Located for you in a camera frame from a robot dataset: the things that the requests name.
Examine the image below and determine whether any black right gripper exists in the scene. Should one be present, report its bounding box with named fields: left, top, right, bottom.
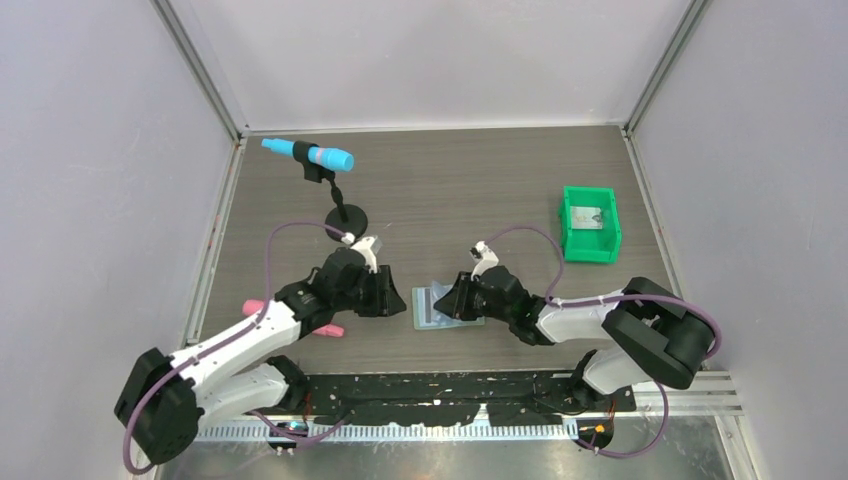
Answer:
left=434, top=271, right=514, bottom=323

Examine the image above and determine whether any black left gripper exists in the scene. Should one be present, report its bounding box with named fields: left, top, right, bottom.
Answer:
left=334, top=265, right=405, bottom=318

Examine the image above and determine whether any mint green card holder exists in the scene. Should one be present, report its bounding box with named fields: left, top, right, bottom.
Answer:
left=412, top=282, right=486, bottom=331

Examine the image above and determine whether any silver VIP card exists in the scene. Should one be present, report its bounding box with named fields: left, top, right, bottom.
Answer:
left=569, top=206, right=604, bottom=230

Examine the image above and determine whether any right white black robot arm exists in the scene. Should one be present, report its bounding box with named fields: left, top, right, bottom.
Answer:
left=434, top=266, right=722, bottom=411

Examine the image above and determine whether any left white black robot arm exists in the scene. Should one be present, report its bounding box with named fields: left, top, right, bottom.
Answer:
left=114, top=247, right=407, bottom=467

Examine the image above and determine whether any black microphone stand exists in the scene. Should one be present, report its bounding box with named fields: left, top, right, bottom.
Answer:
left=297, top=161, right=368, bottom=241

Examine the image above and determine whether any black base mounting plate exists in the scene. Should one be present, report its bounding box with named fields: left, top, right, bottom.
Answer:
left=259, top=370, right=636, bottom=427

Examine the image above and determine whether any green plastic bin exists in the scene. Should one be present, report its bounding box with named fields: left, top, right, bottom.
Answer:
left=558, top=186, right=622, bottom=264

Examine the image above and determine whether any pink marker pen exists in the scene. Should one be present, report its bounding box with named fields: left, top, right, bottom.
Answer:
left=242, top=299, right=346, bottom=339

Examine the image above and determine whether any blue toy microphone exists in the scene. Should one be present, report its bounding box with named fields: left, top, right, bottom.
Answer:
left=261, top=138, right=355, bottom=172

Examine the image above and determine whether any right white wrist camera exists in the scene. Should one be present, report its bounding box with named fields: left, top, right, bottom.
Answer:
left=469, top=241, right=500, bottom=279

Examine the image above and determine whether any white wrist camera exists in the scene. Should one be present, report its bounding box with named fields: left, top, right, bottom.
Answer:
left=469, top=241, right=500, bottom=279
left=341, top=232, right=383, bottom=274

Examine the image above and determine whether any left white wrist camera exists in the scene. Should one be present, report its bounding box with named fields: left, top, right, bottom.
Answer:
left=341, top=232, right=383, bottom=274

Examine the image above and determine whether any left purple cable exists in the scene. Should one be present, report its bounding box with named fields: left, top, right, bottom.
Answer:
left=121, top=221, right=352, bottom=476

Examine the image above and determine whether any aluminium frame rail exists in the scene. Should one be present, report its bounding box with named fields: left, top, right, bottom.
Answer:
left=179, top=370, right=743, bottom=446

